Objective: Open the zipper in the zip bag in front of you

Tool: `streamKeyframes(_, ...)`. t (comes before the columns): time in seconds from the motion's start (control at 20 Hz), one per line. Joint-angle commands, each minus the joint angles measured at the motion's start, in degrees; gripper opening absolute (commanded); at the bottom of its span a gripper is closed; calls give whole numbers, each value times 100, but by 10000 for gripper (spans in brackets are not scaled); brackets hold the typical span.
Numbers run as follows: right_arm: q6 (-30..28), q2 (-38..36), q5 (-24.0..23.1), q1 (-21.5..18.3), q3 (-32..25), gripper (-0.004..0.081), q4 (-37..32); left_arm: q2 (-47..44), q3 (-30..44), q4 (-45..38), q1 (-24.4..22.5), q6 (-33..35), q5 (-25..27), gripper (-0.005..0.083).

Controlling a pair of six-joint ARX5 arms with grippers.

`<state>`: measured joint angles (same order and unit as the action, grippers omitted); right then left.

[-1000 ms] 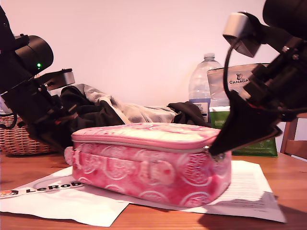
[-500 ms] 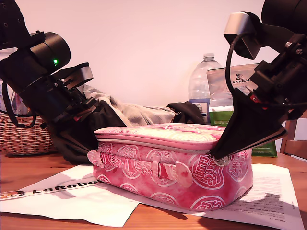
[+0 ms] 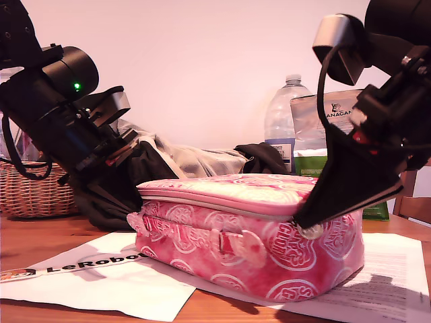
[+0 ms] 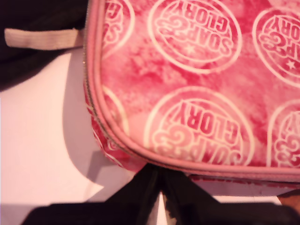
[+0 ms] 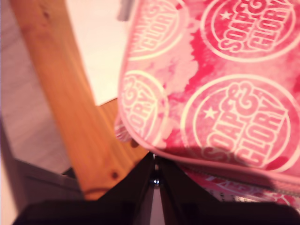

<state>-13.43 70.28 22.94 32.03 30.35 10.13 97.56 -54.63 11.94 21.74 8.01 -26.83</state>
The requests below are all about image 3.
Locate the large clear water bottle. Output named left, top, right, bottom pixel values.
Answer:
left=264, top=74, right=312, bottom=174

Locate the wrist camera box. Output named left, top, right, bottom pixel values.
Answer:
left=77, top=86, right=131, bottom=129
left=312, top=13, right=391, bottom=87

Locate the wooden chair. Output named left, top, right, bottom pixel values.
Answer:
left=392, top=166, right=431, bottom=226

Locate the pink printed zip bag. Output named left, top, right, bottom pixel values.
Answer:
left=127, top=173, right=365, bottom=303

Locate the grey beige garment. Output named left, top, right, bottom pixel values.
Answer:
left=116, top=119, right=246, bottom=179

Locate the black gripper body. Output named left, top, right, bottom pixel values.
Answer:
left=30, top=101, right=139, bottom=173
left=350, top=45, right=431, bottom=184

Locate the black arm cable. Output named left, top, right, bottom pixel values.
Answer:
left=1, top=114, right=53, bottom=179

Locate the black camera cable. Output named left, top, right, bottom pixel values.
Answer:
left=316, top=45, right=341, bottom=135

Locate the white printed letter sheet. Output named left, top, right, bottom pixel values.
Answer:
left=191, top=231, right=424, bottom=320

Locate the clear plastic jug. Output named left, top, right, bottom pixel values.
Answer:
left=0, top=112, right=41, bottom=162

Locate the wicker basket with handle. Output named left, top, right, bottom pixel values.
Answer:
left=0, top=157, right=77, bottom=219

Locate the silver green pet food bag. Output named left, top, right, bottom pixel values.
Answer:
left=290, top=89, right=390, bottom=221

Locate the white LeRobot logo paper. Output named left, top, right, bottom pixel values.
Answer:
left=0, top=231, right=198, bottom=322

